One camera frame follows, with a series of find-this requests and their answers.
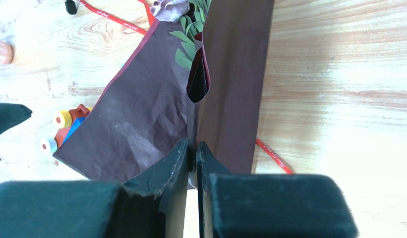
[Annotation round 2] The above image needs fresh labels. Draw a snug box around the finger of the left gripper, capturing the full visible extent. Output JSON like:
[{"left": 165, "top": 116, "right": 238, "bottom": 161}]
[{"left": 0, "top": 103, "right": 32, "bottom": 135}]

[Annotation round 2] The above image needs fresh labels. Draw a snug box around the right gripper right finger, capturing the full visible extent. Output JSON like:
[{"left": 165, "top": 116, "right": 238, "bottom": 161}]
[{"left": 196, "top": 142, "right": 358, "bottom": 238}]

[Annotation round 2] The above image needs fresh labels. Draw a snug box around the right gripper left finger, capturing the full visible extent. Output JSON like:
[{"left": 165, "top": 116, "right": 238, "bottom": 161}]
[{"left": 0, "top": 139, "right": 188, "bottom": 238}]

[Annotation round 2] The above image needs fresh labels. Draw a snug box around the red ribbon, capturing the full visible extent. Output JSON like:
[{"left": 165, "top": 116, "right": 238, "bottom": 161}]
[{"left": 79, "top": 0, "right": 294, "bottom": 175}]

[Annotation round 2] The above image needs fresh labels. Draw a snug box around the pink ribbed vase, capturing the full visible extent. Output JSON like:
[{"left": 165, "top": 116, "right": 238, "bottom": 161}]
[{"left": 0, "top": 40, "right": 14, "bottom": 65}]

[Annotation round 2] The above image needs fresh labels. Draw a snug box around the multicolour toy brick car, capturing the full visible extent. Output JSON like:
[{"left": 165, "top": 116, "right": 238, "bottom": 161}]
[{"left": 39, "top": 104, "right": 93, "bottom": 154}]

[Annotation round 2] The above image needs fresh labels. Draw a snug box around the black tripod stand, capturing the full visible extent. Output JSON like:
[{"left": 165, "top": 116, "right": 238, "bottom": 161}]
[{"left": 64, "top": 0, "right": 79, "bottom": 15}]

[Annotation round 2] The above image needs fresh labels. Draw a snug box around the purple artificial flower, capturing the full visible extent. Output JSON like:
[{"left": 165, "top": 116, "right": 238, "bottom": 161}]
[{"left": 150, "top": 0, "right": 190, "bottom": 22}]

